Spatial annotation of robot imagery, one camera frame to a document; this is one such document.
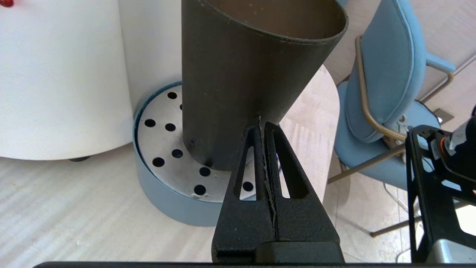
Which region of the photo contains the black plastic cup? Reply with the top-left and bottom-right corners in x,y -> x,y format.
181,0 -> 349,172

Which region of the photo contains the large dark tea dispenser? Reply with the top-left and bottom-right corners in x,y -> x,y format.
0,0 -> 183,162

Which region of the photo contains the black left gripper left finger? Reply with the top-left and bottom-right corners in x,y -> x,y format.
212,116 -> 276,262

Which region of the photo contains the round grey drip tray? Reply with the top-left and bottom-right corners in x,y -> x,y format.
132,81 -> 280,227

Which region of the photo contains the metal floor socket plate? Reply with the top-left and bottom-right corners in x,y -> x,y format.
431,108 -> 455,124

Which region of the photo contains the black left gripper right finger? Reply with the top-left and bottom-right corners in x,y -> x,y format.
261,121 -> 340,242

